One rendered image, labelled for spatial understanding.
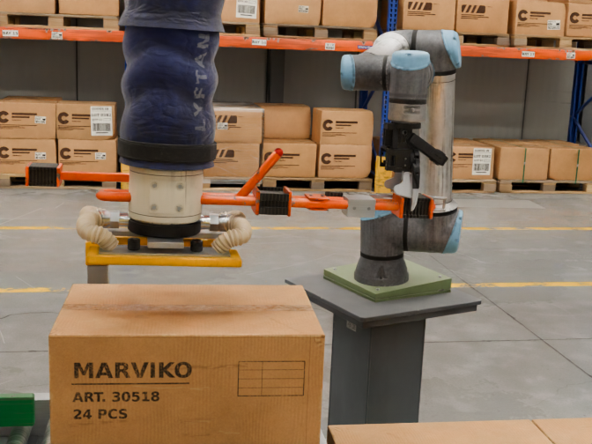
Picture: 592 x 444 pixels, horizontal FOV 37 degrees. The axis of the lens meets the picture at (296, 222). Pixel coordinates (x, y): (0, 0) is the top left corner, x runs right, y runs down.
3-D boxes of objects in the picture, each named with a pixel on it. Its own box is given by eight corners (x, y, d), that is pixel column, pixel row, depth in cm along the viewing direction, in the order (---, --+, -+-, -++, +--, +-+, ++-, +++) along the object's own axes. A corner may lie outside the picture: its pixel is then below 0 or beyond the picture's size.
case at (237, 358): (51, 506, 195) (48, 335, 187) (74, 427, 234) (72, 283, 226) (317, 499, 203) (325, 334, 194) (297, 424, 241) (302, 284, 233)
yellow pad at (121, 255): (86, 264, 190) (86, 242, 189) (88, 254, 200) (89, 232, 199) (241, 268, 196) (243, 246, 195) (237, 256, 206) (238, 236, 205)
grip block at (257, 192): (255, 216, 204) (257, 191, 203) (250, 208, 214) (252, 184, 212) (291, 217, 206) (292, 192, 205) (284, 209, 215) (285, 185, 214)
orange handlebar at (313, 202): (46, 203, 197) (46, 187, 196) (58, 181, 226) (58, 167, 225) (438, 216, 214) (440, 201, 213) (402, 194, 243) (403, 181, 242)
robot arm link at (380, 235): (364, 243, 311) (364, 195, 307) (411, 246, 307) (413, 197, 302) (356, 255, 297) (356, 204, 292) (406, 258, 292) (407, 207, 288)
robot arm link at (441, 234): (412, 241, 307) (415, 25, 280) (462, 244, 303) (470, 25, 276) (406, 258, 294) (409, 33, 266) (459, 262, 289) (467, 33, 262)
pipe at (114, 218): (86, 247, 191) (87, 220, 190) (92, 223, 215) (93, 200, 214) (241, 250, 197) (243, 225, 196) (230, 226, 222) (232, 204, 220)
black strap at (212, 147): (115, 161, 190) (116, 143, 189) (118, 147, 212) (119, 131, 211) (220, 165, 194) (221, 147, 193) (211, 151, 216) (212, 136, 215)
